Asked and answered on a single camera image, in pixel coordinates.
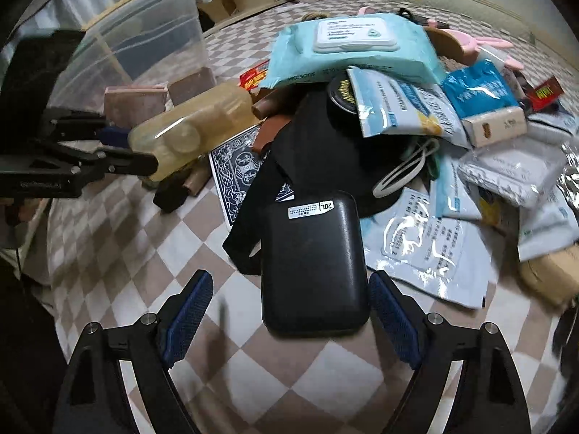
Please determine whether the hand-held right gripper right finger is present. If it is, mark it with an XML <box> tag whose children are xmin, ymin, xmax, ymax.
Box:
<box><xmin>367</xmin><ymin>270</ymin><xmax>532</xmax><ymax>434</ymax></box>

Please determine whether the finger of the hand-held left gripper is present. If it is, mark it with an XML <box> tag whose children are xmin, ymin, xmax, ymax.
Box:
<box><xmin>38</xmin><ymin>142</ymin><xmax>160</xmax><ymax>178</ymax></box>
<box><xmin>43</xmin><ymin>108</ymin><xmax>133</xmax><ymax>149</ymax></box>

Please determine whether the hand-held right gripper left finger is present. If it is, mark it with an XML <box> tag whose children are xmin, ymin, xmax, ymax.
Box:
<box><xmin>52</xmin><ymin>269</ymin><xmax>214</xmax><ymax>434</ymax></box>

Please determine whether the yellowish clear plastic bottle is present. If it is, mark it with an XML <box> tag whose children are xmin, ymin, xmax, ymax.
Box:
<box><xmin>128</xmin><ymin>82</ymin><xmax>263</xmax><ymax>182</ymax></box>

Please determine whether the black hard zip case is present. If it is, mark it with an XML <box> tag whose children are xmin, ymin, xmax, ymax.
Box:
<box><xmin>260</xmin><ymin>190</ymin><xmax>369</xmax><ymax>337</ymax></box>

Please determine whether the clear plastic storage container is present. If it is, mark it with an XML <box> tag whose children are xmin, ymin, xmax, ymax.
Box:
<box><xmin>47</xmin><ymin>0</ymin><xmax>211</xmax><ymax>114</ymax></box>

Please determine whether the silver white pouch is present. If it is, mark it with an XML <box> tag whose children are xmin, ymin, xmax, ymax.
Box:
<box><xmin>457</xmin><ymin>138</ymin><xmax>568</xmax><ymax>209</ymax></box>

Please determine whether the white yellow snack packet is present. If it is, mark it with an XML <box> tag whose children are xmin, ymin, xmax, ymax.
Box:
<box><xmin>346</xmin><ymin>67</ymin><xmax>471</xmax><ymax>148</ymax></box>

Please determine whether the brown pink-edged box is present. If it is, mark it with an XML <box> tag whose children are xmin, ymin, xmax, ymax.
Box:
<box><xmin>168</xmin><ymin>68</ymin><xmax>217</xmax><ymax>107</ymax></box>
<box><xmin>104</xmin><ymin>85</ymin><xmax>169</xmax><ymax>128</ymax></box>

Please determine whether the small black block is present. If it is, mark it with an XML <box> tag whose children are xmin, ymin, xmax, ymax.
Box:
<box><xmin>153</xmin><ymin>174</ymin><xmax>191</xmax><ymax>213</ymax></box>

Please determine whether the large white face mask packet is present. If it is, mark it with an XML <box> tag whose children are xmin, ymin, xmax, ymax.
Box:
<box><xmin>364</xmin><ymin>187</ymin><xmax>489</xmax><ymax>310</ymax></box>

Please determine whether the checkered blanket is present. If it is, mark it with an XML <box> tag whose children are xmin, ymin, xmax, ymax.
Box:
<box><xmin>45</xmin><ymin>0</ymin><xmax>579</xmax><ymax>434</ymax></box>

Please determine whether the blue patterned playing card box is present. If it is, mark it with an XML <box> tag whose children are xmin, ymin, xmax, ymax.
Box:
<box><xmin>208</xmin><ymin>124</ymin><xmax>295</xmax><ymax>229</ymax></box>

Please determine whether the brown leather item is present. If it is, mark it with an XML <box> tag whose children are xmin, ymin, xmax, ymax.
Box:
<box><xmin>253</xmin><ymin>118</ymin><xmax>290</xmax><ymax>154</ymax></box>

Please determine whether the red snack packet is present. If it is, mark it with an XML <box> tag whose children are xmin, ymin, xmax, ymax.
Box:
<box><xmin>240</xmin><ymin>60</ymin><xmax>272</xmax><ymax>91</ymax></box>

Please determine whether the brown cylinder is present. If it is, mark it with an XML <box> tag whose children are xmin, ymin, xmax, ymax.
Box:
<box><xmin>252</xmin><ymin>88</ymin><xmax>295</xmax><ymax>118</ymax></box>

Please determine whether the beige pouch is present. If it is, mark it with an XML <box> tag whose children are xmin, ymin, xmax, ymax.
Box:
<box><xmin>518</xmin><ymin>246</ymin><xmax>579</xmax><ymax>308</ymax></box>

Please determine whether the small beige carton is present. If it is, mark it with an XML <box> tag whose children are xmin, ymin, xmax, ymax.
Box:
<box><xmin>461</xmin><ymin>106</ymin><xmax>528</xmax><ymax>148</ymax></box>

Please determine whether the black round tin yellow emblem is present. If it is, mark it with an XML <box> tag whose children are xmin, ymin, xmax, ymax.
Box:
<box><xmin>326</xmin><ymin>72</ymin><xmax>363</xmax><ymax>123</ymax></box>

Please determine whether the blue foil packet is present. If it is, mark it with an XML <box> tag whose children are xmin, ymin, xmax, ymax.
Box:
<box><xmin>441</xmin><ymin>60</ymin><xmax>519</xmax><ymax>120</ymax></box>

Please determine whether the light blue wet wipes pack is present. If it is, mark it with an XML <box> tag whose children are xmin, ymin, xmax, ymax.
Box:
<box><xmin>260</xmin><ymin>17</ymin><xmax>446</xmax><ymax>89</ymax></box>

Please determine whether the small red packet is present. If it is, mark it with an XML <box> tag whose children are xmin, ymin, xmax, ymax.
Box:
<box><xmin>525</xmin><ymin>77</ymin><xmax>564</xmax><ymax>111</ymax></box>

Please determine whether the pink bunny toy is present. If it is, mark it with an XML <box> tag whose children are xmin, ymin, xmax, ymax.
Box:
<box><xmin>461</xmin><ymin>36</ymin><xmax>525</xmax><ymax>71</ymax></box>

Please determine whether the white elastic cord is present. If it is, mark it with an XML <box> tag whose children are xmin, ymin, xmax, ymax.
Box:
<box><xmin>372</xmin><ymin>138</ymin><xmax>441</xmax><ymax>199</ymax></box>

